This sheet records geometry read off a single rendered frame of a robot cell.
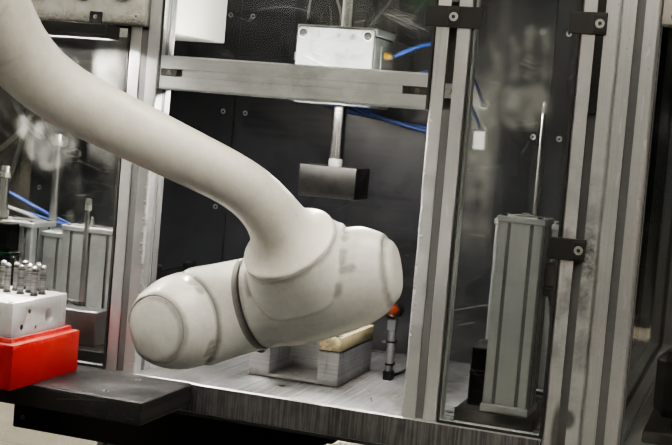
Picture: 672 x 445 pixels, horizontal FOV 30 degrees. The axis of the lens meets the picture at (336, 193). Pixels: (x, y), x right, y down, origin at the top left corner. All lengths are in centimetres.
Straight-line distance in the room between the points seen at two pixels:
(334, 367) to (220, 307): 41
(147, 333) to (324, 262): 20
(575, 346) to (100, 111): 64
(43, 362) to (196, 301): 37
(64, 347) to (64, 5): 46
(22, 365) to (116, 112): 48
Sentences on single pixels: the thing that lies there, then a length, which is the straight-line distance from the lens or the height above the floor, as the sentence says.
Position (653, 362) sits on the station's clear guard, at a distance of 153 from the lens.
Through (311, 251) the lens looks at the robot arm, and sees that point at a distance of 126.
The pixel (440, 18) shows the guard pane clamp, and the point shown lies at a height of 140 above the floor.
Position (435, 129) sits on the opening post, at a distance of 154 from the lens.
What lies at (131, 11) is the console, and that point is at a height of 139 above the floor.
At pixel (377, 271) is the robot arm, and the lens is 127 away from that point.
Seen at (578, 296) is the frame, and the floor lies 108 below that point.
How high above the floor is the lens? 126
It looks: 3 degrees down
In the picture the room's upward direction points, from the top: 5 degrees clockwise
